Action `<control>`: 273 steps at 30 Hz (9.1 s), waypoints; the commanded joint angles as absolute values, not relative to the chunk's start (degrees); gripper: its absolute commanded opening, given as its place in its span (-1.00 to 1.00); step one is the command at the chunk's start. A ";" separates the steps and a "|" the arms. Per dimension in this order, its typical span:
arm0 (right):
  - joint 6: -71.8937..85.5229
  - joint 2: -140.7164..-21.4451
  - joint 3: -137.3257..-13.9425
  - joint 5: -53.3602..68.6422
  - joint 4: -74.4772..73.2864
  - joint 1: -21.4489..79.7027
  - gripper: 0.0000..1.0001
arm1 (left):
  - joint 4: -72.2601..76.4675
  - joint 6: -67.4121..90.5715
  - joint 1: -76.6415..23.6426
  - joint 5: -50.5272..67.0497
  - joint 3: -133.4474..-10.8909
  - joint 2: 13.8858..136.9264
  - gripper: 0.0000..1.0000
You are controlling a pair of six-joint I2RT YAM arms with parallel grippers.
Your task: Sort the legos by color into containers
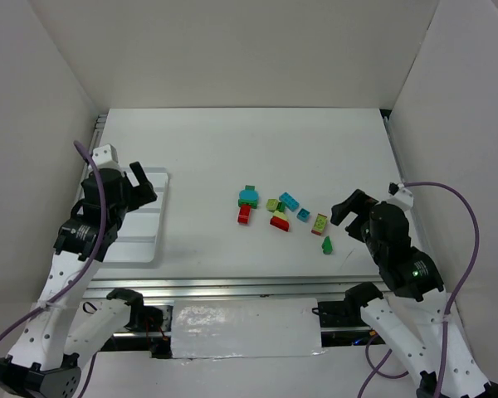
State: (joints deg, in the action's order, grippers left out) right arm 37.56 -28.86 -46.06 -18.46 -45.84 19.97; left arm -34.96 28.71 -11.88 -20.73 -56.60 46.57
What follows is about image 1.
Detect green tree lego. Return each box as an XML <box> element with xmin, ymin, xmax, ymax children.
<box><xmin>321</xmin><ymin>236</ymin><xmax>333</xmax><ymax>255</ymax></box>

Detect dark green lego brick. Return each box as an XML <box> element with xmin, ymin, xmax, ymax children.
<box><xmin>276</xmin><ymin>201</ymin><xmax>286</xmax><ymax>212</ymax></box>

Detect lime green lego brick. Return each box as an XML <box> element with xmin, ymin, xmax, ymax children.
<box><xmin>266</xmin><ymin>198</ymin><xmax>279</xmax><ymax>211</ymax></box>

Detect round teal lego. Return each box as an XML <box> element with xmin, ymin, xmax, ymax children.
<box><xmin>239</xmin><ymin>189</ymin><xmax>259</xmax><ymax>205</ymax></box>

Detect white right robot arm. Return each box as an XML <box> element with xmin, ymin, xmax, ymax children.
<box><xmin>330</xmin><ymin>184</ymin><xmax>498</xmax><ymax>397</ymax></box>

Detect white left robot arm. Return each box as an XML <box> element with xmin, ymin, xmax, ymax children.
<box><xmin>0</xmin><ymin>162</ymin><xmax>164</xmax><ymax>397</ymax></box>

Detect lime and red lego brick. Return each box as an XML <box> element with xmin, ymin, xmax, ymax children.
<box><xmin>311</xmin><ymin>213</ymin><xmax>328</xmax><ymax>235</ymax></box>

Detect white compartment tray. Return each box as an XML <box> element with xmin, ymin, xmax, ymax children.
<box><xmin>103</xmin><ymin>167</ymin><xmax>169</xmax><ymax>268</ymax></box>

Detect teal small lego brick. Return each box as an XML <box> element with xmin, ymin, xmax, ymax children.
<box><xmin>297</xmin><ymin>208</ymin><xmax>310</xmax><ymax>222</ymax></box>

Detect teal long lego brick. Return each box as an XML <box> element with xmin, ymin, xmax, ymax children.
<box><xmin>279</xmin><ymin>192</ymin><xmax>299</xmax><ymax>211</ymax></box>

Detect red half-round lego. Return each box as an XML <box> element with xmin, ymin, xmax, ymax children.
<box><xmin>270</xmin><ymin>216</ymin><xmax>290</xmax><ymax>232</ymax></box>

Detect lime slope lego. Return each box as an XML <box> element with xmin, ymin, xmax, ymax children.
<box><xmin>273</xmin><ymin>211</ymin><xmax>288</xmax><ymax>221</ymax></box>

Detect red flower lego brick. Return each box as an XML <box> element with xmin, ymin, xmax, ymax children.
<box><xmin>237</xmin><ymin>204</ymin><xmax>251</xmax><ymax>226</ymax></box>

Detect white taped panel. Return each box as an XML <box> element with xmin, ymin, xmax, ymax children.
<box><xmin>171</xmin><ymin>298</ymin><xmax>323</xmax><ymax>359</ymax></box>

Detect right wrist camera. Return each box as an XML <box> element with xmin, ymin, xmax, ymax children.
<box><xmin>387</xmin><ymin>182</ymin><xmax>414</xmax><ymax>211</ymax></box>

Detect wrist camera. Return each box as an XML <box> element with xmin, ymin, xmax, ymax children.
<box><xmin>387</xmin><ymin>182</ymin><xmax>414</xmax><ymax>211</ymax></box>
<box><xmin>92</xmin><ymin>144</ymin><xmax>120</xmax><ymax>170</ymax></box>

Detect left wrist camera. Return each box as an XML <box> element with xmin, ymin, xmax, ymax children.
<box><xmin>92</xmin><ymin>144</ymin><xmax>120</xmax><ymax>170</ymax></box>

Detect aluminium rail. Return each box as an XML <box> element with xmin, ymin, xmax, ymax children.
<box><xmin>84</xmin><ymin>276</ymin><xmax>388</xmax><ymax>299</ymax></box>

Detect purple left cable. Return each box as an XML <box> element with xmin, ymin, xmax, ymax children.
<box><xmin>0</xmin><ymin>140</ymin><xmax>108</xmax><ymax>374</ymax></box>

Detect purple cable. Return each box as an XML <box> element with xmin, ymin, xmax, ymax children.
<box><xmin>0</xmin><ymin>140</ymin><xmax>108</xmax><ymax>374</ymax></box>
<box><xmin>358</xmin><ymin>181</ymin><xmax>481</xmax><ymax>398</ymax></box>

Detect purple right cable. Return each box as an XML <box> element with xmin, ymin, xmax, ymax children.
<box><xmin>358</xmin><ymin>181</ymin><xmax>481</xmax><ymax>398</ymax></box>

